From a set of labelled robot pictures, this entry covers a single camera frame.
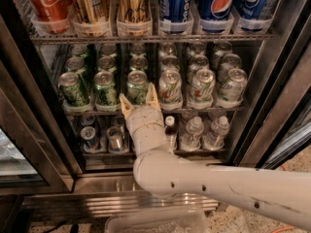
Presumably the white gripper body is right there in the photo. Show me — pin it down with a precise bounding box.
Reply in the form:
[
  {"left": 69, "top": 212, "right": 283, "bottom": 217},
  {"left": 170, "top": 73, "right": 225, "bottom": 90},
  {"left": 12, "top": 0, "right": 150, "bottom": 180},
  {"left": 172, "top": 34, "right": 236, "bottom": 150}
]
[{"left": 125, "top": 105, "right": 172, "bottom": 157}]

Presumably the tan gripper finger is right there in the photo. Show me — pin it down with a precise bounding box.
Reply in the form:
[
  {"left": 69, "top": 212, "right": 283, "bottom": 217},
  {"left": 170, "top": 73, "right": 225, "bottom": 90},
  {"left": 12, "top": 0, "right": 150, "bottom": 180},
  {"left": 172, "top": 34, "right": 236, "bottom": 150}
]
[
  {"left": 146, "top": 83, "right": 161, "bottom": 111},
  {"left": 120, "top": 93, "right": 134, "bottom": 119}
]

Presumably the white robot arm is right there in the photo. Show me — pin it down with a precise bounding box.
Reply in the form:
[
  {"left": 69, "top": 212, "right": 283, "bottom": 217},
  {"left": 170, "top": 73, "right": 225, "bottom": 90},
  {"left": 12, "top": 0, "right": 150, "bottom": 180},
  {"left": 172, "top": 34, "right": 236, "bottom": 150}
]
[{"left": 120, "top": 83, "right": 311, "bottom": 231}]

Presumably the silver can bottom back right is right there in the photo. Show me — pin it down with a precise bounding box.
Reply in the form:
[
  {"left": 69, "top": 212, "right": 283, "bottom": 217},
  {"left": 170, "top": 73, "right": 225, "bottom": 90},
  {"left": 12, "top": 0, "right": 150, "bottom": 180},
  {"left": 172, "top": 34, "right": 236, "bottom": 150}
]
[{"left": 112, "top": 116, "right": 125, "bottom": 130}]

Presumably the silver can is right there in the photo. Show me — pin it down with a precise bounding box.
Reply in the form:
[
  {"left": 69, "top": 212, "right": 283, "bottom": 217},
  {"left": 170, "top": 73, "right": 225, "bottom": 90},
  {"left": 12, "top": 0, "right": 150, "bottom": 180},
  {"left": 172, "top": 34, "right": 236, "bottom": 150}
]
[
  {"left": 107, "top": 126, "right": 123, "bottom": 151},
  {"left": 81, "top": 115, "right": 96, "bottom": 127},
  {"left": 112, "top": 116, "right": 125, "bottom": 130},
  {"left": 80, "top": 126, "right": 99, "bottom": 150}
]

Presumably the white diet can front left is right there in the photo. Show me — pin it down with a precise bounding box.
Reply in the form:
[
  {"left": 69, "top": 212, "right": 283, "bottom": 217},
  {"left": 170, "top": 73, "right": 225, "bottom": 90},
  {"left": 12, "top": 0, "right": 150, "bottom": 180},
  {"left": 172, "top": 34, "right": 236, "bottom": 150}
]
[{"left": 158, "top": 69, "right": 182, "bottom": 104}]

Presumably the white diet can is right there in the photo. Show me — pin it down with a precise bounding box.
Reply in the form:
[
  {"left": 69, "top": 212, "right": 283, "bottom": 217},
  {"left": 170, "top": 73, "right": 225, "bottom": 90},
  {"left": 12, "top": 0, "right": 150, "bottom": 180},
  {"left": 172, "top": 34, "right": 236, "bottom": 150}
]
[
  {"left": 190, "top": 68, "right": 216, "bottom": 103},
  {"left": 219, "top": 68, "right": 248, "bottom": 102},
  {"left": 158, "top": 69, "right": 182, "bottom": 104}
]

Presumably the silver can bottom front right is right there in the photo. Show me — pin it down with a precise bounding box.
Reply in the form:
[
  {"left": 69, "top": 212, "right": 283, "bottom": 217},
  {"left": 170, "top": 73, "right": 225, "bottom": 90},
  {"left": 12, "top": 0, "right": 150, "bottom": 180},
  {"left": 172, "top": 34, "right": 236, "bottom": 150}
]
[{"left": 107, "top": 126, "right": 123, "bottom": 151}]

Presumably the white can second row left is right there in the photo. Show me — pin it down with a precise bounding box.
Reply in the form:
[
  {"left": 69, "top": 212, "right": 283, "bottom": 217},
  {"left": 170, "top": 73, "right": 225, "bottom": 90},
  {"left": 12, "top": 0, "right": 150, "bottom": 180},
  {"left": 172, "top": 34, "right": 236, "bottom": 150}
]
[{"left": 160, "top": 55, "right": 180, "bottom": 72}]

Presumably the white can second row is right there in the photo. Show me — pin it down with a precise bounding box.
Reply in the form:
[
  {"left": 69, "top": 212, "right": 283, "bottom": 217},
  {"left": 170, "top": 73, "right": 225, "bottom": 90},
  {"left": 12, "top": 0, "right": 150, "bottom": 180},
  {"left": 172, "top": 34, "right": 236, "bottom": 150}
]
[
  {"left": 187, "top": 54, "right": 209, "bottom": 83},
  {"left": 217, "top": 53, "right": 242, "bottom": 83},
  {"left": 160, "top": 55, "right": 180, "bottom": 72}
]

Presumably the silver can bottom back left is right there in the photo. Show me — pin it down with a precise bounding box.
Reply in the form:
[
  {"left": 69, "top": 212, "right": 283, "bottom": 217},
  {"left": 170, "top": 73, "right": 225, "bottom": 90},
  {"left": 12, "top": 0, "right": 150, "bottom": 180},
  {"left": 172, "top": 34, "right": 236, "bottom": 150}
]
[{"left": 81, "top": 115, "right": 96, "bottom": 127}]

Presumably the green can second row middle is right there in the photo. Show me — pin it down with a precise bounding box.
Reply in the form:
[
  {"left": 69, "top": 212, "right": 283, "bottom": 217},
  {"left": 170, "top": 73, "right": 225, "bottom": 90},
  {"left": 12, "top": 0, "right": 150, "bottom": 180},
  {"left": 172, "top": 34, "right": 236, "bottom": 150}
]
[{"left": 97, "top": 56, "right": 118, "bottom": 74}]

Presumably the silver can bottom front left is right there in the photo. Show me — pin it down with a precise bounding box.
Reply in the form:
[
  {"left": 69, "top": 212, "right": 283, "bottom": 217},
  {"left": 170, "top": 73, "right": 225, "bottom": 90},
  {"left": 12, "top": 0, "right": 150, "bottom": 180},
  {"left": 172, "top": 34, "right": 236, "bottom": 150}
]
[{"left": 80, "top": 126, "right": 99, "bottom": 150}]

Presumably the white diet can front middle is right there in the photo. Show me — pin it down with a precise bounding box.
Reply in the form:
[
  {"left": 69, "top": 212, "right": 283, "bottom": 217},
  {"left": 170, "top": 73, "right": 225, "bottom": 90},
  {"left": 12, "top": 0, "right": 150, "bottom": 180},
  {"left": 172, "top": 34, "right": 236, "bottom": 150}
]
[{"left": 190, "top": 68, "right": 216, "bottom": 103}]

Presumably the white can back left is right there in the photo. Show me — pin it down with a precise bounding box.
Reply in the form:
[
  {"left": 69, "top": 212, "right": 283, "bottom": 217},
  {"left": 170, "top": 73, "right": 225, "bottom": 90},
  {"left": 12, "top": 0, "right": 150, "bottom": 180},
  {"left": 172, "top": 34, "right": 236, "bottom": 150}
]
[{"left": 158, "top": 43, "right": 177, "bottom": 57}]

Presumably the white can second row middle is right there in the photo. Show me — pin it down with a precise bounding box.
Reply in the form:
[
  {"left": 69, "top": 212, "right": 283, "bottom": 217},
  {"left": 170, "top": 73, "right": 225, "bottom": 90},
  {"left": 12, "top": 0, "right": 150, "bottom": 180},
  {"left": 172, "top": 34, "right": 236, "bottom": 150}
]
[{"left": 187, "top": 54, "right": 209, "bottom": 83}]

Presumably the green can second row left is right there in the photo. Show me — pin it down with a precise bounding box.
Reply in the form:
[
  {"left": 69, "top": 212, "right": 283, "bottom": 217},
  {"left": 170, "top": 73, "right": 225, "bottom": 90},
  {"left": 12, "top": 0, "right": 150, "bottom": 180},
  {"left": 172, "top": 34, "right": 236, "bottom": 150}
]
[{"left": 64, "top": 56, "right": 93, "bottom": 92}]

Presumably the white can back middle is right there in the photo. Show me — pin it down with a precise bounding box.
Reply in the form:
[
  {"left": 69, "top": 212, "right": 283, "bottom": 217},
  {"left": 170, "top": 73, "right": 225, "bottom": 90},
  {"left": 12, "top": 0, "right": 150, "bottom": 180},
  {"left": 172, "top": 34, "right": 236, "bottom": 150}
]
[{"left": 186, "top": 42, "right": 205, "bottom": 58}]

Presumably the white diet can front right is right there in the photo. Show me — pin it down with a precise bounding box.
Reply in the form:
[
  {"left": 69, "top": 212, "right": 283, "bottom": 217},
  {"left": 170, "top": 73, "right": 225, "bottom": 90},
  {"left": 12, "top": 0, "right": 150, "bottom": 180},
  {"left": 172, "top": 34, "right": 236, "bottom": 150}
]
[{"left": 219, "top": 68, "right": 248, "bottom": 102}]

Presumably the stainless steel fridge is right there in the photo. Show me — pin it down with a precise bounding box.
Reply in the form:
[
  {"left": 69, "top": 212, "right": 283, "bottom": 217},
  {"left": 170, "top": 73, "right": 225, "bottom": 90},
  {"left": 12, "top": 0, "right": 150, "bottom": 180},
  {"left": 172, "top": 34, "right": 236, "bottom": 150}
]
[{"left": 0, "top": 0, "right": 311, "bottom": 219}]

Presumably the white can second row right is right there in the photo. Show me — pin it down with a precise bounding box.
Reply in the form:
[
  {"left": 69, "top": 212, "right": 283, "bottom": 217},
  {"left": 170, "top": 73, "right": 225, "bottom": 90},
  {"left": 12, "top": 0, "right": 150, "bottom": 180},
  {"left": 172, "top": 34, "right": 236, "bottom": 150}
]
[{"left": 217, "top": 53, "right": 242, "bottom": 83}]

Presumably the white can back right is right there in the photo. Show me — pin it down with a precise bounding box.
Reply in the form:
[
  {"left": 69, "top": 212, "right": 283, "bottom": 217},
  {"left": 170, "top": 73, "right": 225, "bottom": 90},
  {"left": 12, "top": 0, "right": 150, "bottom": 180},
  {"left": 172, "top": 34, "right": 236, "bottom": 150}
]
[{"left": 209, "top": 41, "right": 232, "bottom": 70}]

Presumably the gold can right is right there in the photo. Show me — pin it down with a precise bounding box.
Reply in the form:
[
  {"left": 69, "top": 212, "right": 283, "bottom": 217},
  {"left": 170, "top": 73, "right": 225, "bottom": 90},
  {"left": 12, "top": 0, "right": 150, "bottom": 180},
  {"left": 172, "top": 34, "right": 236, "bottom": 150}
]
[{"left": 118, "top": 0, "right": 150, "bottom": 36}]

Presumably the gold can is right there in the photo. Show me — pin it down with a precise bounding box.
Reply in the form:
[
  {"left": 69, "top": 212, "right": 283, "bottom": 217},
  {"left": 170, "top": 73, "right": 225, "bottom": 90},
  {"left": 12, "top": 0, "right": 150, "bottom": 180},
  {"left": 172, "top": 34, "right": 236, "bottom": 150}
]
[
  {"left": 118, "top": 0, "right": 150, "bottom": 36},
  {"left": 73, "top": 0, "right": 109, "bottom": 37}
]

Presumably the blue Pepsi can left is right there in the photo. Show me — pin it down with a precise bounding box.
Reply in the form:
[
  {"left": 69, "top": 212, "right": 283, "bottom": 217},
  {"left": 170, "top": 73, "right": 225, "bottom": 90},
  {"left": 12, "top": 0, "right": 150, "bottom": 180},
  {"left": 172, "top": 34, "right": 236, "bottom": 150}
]
[{"left": 159, "top": 0, "right": 190, "bottom": 33}]

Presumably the gold can left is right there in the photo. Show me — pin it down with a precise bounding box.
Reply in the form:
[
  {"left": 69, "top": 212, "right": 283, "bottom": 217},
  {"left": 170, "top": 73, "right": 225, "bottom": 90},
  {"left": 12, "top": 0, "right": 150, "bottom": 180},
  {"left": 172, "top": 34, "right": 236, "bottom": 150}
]
[{"left": 73, "top": 0, "right": 109, "bottom": 37}]

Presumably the blue Pepsi can middle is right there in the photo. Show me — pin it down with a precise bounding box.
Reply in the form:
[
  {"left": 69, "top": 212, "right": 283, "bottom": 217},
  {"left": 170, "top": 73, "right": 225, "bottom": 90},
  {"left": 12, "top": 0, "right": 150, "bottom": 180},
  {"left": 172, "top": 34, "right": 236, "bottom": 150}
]
[{"left": 198, "top": 0, "right": 233, "bottom": 33}]

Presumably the red Coca-Cola can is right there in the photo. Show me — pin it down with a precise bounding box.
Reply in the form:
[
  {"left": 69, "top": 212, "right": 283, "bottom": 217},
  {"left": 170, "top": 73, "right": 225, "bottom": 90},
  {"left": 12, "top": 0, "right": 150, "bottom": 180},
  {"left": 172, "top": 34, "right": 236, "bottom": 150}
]
[{"left": 29, "top": 0, "right": 69, "bottom": 34}]

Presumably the open fridge door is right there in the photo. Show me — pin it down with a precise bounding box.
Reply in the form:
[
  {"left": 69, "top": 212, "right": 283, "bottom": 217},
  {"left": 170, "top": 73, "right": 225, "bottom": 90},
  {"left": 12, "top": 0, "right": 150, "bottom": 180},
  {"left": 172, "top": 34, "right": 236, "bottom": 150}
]
[{"left": 240, "top": 46, "right": 311, "bottom": 167}]

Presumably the brown tea bottle right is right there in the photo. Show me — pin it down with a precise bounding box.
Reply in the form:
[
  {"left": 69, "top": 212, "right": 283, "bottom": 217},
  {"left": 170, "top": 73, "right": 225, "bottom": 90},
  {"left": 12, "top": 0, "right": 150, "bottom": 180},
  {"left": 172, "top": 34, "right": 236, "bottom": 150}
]
[{"left": 164, "top": 116, "right": 178, "bottom": 151}]

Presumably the clear water bottle left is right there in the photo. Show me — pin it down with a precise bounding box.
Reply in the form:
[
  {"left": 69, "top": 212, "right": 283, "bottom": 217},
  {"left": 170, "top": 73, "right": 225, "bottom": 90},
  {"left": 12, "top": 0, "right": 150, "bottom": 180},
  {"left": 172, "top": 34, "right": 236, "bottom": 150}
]
[{"left": 180, "top": 116, "right": 204, "bottom": 151}]

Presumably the clear water bottle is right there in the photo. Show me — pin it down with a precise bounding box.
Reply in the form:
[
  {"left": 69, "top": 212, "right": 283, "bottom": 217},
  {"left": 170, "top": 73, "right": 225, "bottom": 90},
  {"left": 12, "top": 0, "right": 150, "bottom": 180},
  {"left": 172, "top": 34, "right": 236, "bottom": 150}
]
[
  {"left": 180, "top": 116, "right": 204, "bottom": 151},
  {"left": 202, "top": 116, "right": 229, "bottom": 150}
]

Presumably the clear water bottle right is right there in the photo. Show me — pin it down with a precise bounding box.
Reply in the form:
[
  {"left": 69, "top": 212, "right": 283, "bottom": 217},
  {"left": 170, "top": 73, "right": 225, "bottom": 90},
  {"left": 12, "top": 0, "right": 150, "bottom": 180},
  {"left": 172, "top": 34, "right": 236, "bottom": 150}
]
[{"left": 202, "top": 116, "right": 229, "bottom": 150}]

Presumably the clear plastic bin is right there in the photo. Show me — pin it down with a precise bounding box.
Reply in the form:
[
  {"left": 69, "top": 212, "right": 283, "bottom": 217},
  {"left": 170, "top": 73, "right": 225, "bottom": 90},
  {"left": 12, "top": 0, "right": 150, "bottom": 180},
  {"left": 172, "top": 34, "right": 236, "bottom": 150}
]
[{"left": 104, "top": 208, "right": 209, "bottom": 233}]

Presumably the orange cable on floor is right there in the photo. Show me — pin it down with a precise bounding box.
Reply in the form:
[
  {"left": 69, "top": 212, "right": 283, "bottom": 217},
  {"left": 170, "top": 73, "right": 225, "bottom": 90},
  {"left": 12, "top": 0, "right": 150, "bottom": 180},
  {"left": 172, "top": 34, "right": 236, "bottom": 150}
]
[{"left": 270, "top": 224, "right": 299, "bottom": 233}]

